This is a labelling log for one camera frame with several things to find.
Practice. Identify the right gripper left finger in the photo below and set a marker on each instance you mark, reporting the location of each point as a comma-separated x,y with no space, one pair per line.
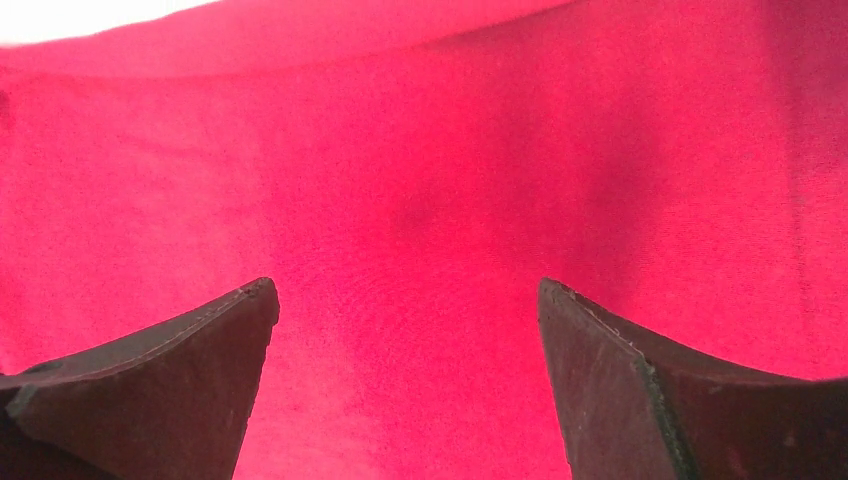
170,401

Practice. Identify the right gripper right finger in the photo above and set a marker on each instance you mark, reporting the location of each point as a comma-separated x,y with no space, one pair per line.
634,404

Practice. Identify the red t shirt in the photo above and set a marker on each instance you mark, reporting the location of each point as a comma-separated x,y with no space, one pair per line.
407,172

